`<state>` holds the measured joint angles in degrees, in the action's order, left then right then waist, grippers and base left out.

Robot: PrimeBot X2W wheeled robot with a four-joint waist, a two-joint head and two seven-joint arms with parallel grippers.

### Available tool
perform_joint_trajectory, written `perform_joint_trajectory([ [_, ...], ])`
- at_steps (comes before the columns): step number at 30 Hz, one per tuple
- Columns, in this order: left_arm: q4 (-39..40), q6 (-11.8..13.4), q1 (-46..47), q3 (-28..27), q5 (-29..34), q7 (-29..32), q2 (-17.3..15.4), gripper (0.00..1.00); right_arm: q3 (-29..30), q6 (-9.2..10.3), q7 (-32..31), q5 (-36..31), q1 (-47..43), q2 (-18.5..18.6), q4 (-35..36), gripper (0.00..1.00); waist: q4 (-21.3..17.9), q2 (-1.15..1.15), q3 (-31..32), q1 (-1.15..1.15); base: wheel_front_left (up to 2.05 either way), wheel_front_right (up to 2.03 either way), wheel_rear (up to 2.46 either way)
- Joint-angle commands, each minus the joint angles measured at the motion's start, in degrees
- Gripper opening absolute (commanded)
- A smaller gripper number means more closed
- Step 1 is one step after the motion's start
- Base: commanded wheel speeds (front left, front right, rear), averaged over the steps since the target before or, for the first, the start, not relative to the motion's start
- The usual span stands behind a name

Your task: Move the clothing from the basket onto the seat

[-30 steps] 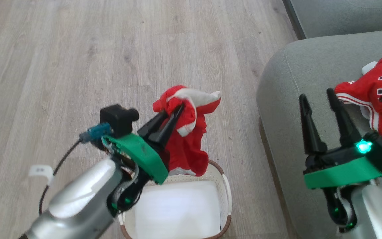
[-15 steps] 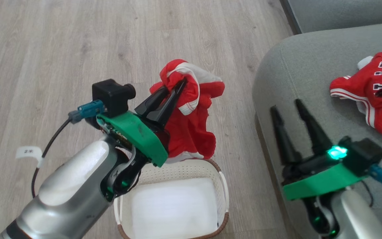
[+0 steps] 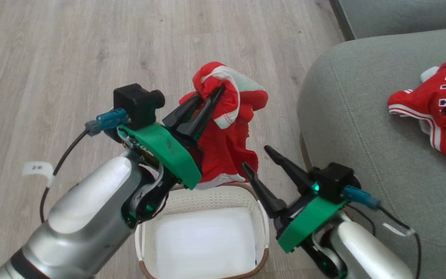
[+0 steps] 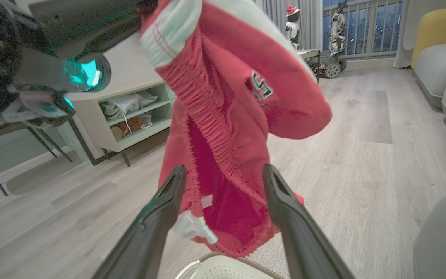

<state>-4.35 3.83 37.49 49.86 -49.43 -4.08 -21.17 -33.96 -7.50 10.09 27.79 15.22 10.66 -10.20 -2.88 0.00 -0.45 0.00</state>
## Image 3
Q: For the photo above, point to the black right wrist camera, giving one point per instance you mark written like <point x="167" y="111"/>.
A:
<point x="333" y="178"/>

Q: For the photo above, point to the white woven-rim laundry basket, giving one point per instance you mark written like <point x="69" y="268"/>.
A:
<point x="207" y="198"/>

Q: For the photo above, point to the red garment with white trim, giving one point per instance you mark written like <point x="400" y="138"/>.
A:
<point x="227" y="147"/>

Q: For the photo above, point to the red jersey with white numbers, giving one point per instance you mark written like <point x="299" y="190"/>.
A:
<point x="432" y="100"/>

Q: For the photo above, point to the grey fabric sofa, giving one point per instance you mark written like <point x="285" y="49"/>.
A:
<point x="362" y="116"/>

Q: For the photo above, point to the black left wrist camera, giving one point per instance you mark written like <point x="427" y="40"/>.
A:
<point x="136" y="102"/>

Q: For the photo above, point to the grey upholstered furniture block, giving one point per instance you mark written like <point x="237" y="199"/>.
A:
<point x="401" y="15"/>

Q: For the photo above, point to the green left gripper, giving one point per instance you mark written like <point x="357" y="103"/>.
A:
<point x="161" y="151"/>

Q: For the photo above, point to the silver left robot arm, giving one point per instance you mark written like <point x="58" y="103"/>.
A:
<point x="83" y="217"/>

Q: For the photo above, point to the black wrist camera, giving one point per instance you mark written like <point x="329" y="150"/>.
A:
<point x="136" y="102"/>
<point x="333" y="178"/>

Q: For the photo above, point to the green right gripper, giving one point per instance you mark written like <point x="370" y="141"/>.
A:
<point x="308" y="221"/>

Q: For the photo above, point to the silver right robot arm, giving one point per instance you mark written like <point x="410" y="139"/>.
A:
<point x="362" y="252"/>

